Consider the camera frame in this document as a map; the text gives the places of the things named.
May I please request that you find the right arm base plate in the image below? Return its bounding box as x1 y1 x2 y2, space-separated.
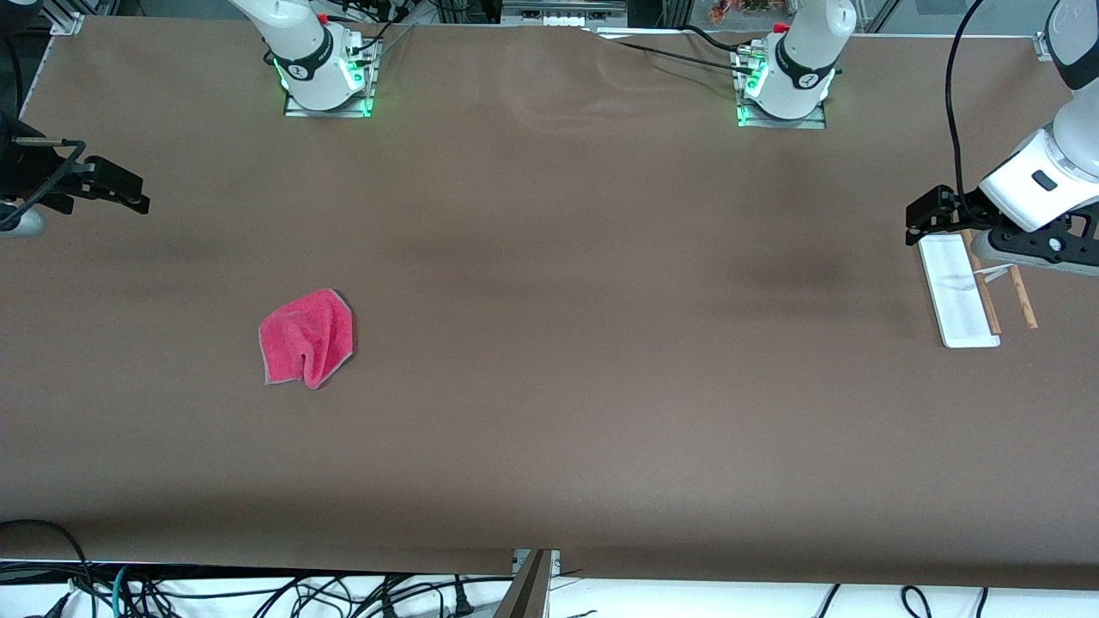
283 39 376 118

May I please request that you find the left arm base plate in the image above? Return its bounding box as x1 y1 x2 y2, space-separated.
736 47 828 130

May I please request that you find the pink towel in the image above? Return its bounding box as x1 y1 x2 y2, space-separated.
259 288 355 390

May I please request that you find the orange background object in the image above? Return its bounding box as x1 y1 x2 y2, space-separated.
708 0 795 23

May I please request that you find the brown table cover sheet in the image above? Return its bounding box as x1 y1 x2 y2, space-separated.
0 15 1099 591

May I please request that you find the thick black floor cable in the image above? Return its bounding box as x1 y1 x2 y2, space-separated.
0 518 97 618

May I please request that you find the table frame beam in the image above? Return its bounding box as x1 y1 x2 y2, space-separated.
494 549 555 618

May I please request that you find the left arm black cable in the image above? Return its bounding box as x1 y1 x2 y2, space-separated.
944 0 988 222

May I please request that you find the white power strip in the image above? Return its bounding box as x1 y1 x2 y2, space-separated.
502 0 628 28

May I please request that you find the white rack with wooden bars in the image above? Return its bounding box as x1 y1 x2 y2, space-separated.
918 227 1039 349

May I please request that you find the black cable on table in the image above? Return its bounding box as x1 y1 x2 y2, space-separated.
588 26 761 80

